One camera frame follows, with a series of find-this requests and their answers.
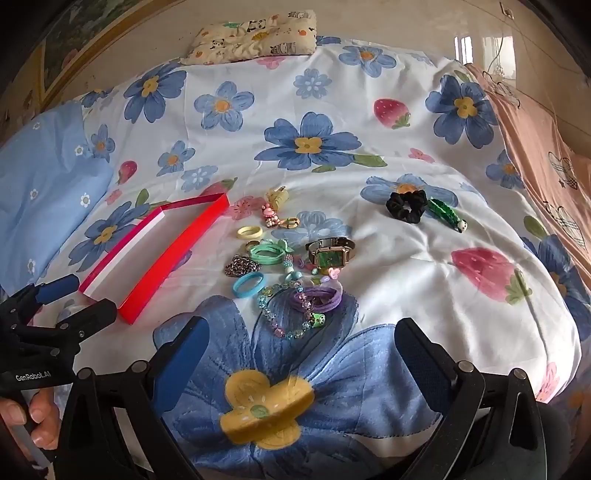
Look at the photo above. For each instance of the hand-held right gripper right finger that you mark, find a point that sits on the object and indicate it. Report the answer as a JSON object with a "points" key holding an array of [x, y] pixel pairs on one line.
{"points": [[422, 364]]}

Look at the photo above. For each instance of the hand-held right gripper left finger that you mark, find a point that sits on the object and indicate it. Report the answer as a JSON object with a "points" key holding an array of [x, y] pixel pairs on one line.
{"points": [[184, 360]]}

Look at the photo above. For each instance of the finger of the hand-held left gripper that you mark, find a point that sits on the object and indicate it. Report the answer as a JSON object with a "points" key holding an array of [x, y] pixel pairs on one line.
{"points": [[92, 316], [60, 287]]}

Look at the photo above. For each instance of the red shallow box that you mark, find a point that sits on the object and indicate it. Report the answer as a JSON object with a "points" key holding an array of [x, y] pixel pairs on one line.
{"points": [[175, 258]]}

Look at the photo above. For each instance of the green face wristwatch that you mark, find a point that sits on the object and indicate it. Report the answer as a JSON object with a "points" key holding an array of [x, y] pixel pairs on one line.
{"points": [[328, 257]]}

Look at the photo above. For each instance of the yellow hair claw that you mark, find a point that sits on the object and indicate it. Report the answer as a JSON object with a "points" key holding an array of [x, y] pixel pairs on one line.
{"points": [[279, 197]]}

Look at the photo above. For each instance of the person's left hand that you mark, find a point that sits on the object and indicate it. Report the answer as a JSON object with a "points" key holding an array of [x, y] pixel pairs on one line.
{"points": [[39, 415]]}

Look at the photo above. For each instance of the floral white blanket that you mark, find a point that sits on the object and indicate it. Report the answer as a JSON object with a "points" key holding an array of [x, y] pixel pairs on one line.
{"points": [[415, 286]]}

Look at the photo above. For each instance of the light blue pillow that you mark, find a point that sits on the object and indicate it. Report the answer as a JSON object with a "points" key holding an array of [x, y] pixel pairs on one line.
{"points": [[41, 184]]}

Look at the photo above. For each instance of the green panda hair clip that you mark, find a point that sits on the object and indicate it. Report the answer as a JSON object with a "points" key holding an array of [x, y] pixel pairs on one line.
{"points": [[445, 213]]}

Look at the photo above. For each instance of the black scrunchie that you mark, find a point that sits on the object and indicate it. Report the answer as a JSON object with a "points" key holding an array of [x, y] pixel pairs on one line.
{"points": [[406, 210]]}

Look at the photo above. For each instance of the pink charm hair clip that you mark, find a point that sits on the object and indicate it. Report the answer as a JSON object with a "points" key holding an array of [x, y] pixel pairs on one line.
{"points": [[269, 216]]}

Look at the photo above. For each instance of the pink printed blanket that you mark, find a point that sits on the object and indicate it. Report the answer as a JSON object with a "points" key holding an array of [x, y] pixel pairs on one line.
{"points": [[531, 138]]}

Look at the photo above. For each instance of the panda print pillow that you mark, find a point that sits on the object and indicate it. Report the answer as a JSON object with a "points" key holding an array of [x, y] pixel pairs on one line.
{"points": [[251, 34]]}

